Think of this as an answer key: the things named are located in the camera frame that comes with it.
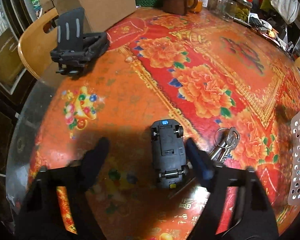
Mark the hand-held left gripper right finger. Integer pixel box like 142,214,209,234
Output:
186,139,280,240

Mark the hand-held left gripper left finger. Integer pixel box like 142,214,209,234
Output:
15,137,110,240

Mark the black toy car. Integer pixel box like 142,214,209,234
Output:
150,120,189,190

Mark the metal key bunch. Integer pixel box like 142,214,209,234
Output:
209,127,241,164

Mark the red printed tablecloth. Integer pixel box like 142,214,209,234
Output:
27,6,300,240

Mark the black folding phone holder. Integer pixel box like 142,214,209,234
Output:
50,7,110,76

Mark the dark glass-door cabinet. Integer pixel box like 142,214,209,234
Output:
0,0,40,170

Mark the black power adapter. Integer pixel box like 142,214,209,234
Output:
249,16,265,27

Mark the brown cardboard box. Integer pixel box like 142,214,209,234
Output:
46,0,137,33

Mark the small orange-filled jar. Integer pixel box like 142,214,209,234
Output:
189,0,204,13

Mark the red-lid pickle jar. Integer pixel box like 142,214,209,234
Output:
231,0,253,22

